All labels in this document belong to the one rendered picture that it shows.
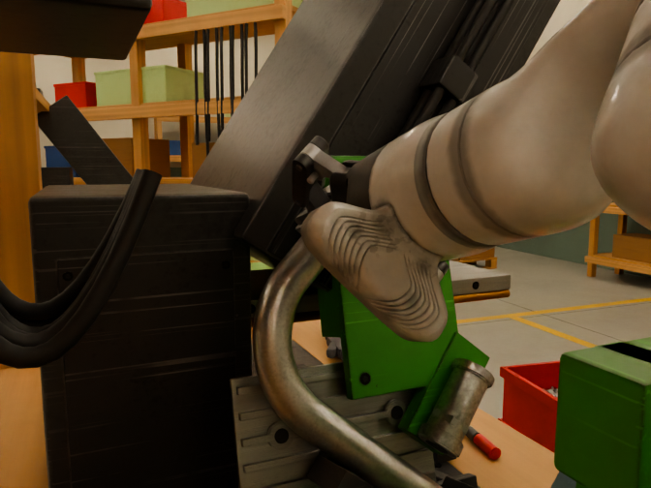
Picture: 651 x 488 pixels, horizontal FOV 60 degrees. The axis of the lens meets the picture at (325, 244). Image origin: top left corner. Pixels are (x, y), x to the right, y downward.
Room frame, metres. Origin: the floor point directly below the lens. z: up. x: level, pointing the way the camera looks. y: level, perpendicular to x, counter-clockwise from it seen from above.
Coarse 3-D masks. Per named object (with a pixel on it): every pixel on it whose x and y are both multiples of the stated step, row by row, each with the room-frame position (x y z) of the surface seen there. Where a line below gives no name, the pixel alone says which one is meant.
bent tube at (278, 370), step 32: (288, 256) 0.43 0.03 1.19; (288, 288) 0.41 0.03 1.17; (256, 320) 0.41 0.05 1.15; (288, 320) 0.41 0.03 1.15; (256, 352) 0.40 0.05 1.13; (288, 352) 0.40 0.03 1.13; (288, 384) 0.39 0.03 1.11; (288, 416) 0.39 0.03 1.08; (320, 416) 0.40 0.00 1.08; (320, 448) 0.40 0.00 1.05; (352, 448) 0.40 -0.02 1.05; (384, 448) 0.41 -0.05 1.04; (384, 480) 0.40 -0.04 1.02; (416, 480) 0.41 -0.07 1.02
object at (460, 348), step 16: (448, 352) 0.49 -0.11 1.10; (464, 352) 0.50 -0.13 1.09; (480, 352) 0.50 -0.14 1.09; (448, 368) 0.49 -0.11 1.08; (432, 384) 0.47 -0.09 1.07; (416, 400) 0.47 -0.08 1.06; (432, 400) 0.47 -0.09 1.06; (416, 416) 0.46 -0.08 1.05; (416, 432) 0.46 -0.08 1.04; (432, 448) 0.46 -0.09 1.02
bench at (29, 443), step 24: (0, 384) 0.96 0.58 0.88; (24, 384) 0.96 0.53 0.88; (0, 408) 0.86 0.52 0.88; (24, 408) 0.86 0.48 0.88; (0, 432) 0.78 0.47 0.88; (24, 432) 0.78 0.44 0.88; (0, 456) 0.71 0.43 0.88; (24, 456) 0.71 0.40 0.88; (0, 480) 0.65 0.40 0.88; (24, 480) 0.65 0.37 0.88
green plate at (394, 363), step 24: (336, 288) 0.47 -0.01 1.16; (336, 312) 0.50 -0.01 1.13; (360, 312) 0.47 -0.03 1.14; (336, 336) 0.50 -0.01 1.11; (360, 336) 0.46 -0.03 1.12; (384, 336) 0.47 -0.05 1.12; (360, 360) 0.46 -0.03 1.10; (384, 360) 0.47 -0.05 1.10; (408, 360) 0.47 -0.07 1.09; (432, 360) 0.48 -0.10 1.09; (360, 384) 0.45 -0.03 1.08; (384, 384) 0.46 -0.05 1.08; (408, 384) 0.47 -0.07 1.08
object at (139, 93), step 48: (192, 0) 3.44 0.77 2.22; (240, 0) 3.28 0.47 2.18; (288, 0) 3.09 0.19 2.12; (144, 48) 3.62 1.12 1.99; (240, 48) 3.16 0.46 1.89; (96, 96) 3.91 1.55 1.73; (144, 96) 3.59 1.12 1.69; (192, 96) 3.72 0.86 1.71; (240, 96) 3.21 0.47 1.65; (144, 144) 3.59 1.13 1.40; (192, 144) 3.44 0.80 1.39
